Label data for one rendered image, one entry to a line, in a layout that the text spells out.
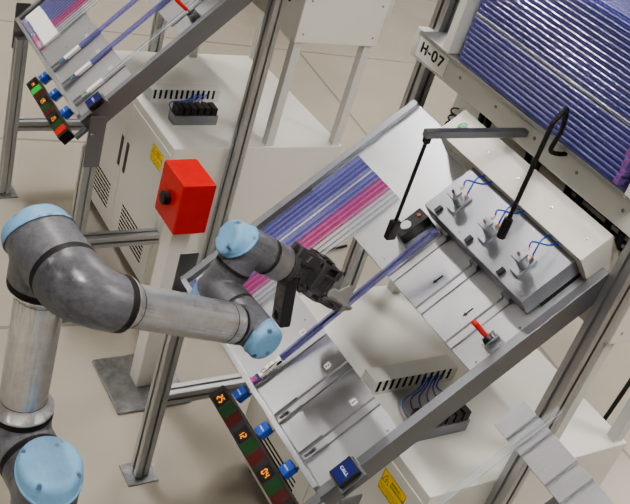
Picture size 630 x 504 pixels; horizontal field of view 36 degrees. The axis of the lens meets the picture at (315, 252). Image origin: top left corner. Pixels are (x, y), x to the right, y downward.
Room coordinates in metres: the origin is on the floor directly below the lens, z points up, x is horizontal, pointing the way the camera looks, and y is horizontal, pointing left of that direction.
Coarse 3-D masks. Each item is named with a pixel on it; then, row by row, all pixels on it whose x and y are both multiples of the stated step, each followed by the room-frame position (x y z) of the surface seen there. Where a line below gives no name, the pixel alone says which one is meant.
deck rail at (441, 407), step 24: (576, 288) 1.64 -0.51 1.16; (600, 288) 1.66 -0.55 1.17; (552, 312) 1.60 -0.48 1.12; (576, 312) 1.64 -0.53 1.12; (528, 336) 1.57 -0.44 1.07; (504, 360) 1.54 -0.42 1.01; (456, 384) 1.50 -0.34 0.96; (480, 384) 1.52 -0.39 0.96; (432, 408) 1.46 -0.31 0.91; (456, 408) 1.50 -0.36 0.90; (408, 432) 1.43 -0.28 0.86; (360, 456) 1.39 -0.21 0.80; (384, 456) 1.41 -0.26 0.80
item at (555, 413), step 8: (544, 416) 1.36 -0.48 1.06; (552, 416) 1.35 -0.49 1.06; (536, 424) 1.34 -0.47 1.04; (544, 424) 1.34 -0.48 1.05; (528, 432) 1.33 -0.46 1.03; (536, 432) 1.33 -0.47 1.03; (520, 440) 1.32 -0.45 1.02; (528, 440) 1.33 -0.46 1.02; (504, 448) 1.31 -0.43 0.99; (512, 448) 1.31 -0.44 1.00; (496, 456) 1.30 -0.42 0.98; (504, 456) 1.30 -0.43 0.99; (488, 464) 1.29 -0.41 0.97; (496, 464) 1.30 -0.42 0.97; (472, 472) 1.28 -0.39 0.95; (480, 472) 1.28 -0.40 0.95; (464, 480) 1.27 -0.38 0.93; (472, 480) 1.27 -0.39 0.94; (456, 488) 1.26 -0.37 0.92; (464, 488) 1.26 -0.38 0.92; (440, 496) 1.25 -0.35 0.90; (448, 496) 1.25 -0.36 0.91
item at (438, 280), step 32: (416, 128) 2.12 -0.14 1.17; (384, 160) 2.06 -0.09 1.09; (416, 160) 2.04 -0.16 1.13; (448, 160) 2.01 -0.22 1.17; (416, 192) 1.95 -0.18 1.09; (384, 224) 1.89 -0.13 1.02; (384, 256) 1.81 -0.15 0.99; (416, 256) 1.80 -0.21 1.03; (448, 256) 1.78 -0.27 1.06; (416, 288) 1.72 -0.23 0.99; (448, 288) 1.71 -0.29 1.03; (480, 288) 1.69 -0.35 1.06; (448, 320) 1.64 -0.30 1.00; (480, 320) 1.63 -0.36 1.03; (512, 320) 1.61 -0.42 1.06; (480, 352) 1.56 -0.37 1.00
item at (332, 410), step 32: (320, 352) 1.63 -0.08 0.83; (256, 384) 1.58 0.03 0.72; (288, 384) 1.57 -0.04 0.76; (320, 384) 1.56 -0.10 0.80; (352, 384) 1.55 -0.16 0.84; (288, 416) 1.50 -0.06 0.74; (320, 416) 1.49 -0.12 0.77; (352, 416) 1.48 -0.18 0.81; (384, 416) 1.47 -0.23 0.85; (320, 448) 1.42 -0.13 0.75; (352, 448) 1.42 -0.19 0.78; (320, 480) 1.37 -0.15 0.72
